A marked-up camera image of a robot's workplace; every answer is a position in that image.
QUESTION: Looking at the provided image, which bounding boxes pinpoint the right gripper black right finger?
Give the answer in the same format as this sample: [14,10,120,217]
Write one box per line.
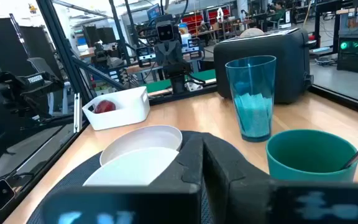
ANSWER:
[202,133,358,224]

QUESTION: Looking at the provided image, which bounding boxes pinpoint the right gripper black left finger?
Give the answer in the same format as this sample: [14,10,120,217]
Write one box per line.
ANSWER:
[40,130,205,224]

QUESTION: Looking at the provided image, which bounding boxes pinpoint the blue faceted plastic tumbler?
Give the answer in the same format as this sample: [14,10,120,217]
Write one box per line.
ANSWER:
[224,55,277,143]

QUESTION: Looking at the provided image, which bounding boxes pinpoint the red apple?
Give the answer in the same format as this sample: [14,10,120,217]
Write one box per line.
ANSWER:
[93,100,117,114]

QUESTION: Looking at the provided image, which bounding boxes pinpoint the green table mat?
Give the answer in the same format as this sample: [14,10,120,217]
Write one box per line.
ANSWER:
[144,68,217,93]

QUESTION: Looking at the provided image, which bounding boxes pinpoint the teal cup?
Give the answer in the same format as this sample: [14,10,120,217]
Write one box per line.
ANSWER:
[265,129,358,183]

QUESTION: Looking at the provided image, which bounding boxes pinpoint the white ribbed bowl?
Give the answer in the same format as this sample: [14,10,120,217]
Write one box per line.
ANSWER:
[82,147,180,187]

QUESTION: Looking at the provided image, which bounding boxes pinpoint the red shelf unit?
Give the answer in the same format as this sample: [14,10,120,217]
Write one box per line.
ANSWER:
[181,7,231,34]

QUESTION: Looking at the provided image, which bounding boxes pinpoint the blue-screen monitor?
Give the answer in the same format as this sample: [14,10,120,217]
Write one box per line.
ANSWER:
[147,3,162,21]

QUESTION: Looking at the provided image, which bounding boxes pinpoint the cream rimmed plate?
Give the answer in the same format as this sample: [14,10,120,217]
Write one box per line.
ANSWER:
[99,124,183,166]

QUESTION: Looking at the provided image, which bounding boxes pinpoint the white plastic bin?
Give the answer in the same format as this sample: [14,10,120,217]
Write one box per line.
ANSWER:
[81,86,151,131]

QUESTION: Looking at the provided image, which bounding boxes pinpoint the person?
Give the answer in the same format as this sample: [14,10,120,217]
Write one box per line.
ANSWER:
[270,1,287,22]

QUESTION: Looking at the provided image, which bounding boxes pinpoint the black toaster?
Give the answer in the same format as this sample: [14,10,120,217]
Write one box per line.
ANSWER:
[213,27,315,105]

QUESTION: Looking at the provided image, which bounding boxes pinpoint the black glossy side panel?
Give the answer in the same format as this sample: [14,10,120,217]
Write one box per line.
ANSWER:
[0,17,88,200]

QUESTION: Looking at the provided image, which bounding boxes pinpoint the computer tower green lights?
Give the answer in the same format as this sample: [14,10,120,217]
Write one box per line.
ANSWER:
[336,33,358,75]

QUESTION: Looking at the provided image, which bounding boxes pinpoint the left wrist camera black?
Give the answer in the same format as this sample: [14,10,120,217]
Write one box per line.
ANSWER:
[156,21,176,42]

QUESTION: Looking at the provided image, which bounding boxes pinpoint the black table edge rail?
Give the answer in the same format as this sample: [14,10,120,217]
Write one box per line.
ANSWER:
[308,83,358,116]
[149,83,219,106]

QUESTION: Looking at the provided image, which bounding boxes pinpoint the black frame post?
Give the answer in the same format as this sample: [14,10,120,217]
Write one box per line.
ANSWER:
[35,0,96,103]

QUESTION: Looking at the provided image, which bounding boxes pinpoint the silver frame bracket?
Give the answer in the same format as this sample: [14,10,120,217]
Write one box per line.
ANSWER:
[73,92,83,133]

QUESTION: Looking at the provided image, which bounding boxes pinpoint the black table-level camera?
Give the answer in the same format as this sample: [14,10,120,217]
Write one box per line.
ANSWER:
[0,179,16,211]

